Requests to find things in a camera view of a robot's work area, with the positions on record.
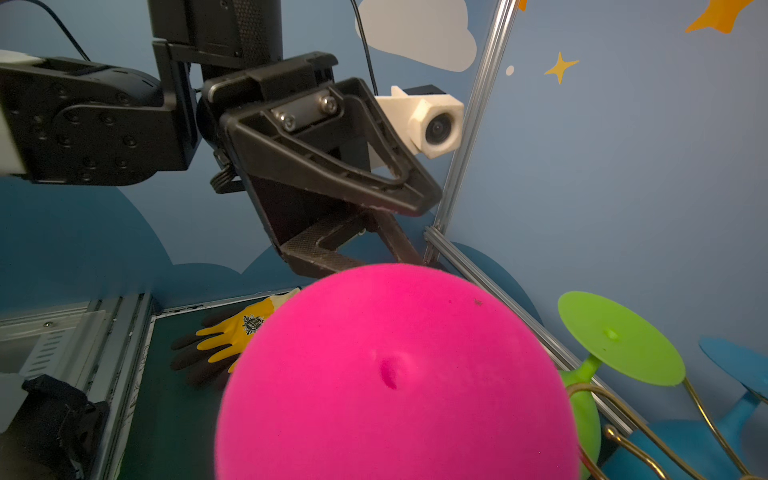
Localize gold wire glass rack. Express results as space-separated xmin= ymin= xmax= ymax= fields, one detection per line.
xmin=566 ymin=378 xmax=758 ymax=479

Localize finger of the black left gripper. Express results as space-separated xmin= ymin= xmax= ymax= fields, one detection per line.
xmin=220 ymin=78 xmax=442 ymax=216
xmin=279 ymin=209 xmax=424 ymax=278

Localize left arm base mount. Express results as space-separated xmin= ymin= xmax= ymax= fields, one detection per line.
xmin=1 ymin=375 xmax=110 ymax=479

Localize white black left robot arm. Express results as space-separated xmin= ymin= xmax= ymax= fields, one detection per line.
xmin=1 ymin=1 xmax=455 ymax=278

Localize yellow black work glove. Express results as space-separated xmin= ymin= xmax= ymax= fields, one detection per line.
xmin=170 ymin=288 xmax=301 ymax=390

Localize aluminium front base rails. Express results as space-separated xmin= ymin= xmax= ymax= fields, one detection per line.
xmin=1 ymin=293 xmax=155 ymax=479

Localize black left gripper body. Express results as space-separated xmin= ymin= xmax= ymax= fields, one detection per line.
xmin=197 ymin=52 xmax=350 ymax=247

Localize aluminium left corner post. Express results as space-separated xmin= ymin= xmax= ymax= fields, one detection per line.
xmin=432 ymin=0 xmax=521 ymax=235

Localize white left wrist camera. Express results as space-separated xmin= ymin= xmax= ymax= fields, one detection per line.
xmin=376 ymin=85 xmax=464 ymax=159

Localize left blue wine glass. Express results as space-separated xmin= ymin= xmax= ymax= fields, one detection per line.
xmin=601 ymin=337 xmax=767 ymax=479

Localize pink wine glass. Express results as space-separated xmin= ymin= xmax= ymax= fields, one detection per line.
xmin=214 ymin=264 xmax=579 ymax=479

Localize green wine glass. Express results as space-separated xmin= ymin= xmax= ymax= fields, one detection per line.
xmin=556 ymin=290 xmax=687 ymax=480

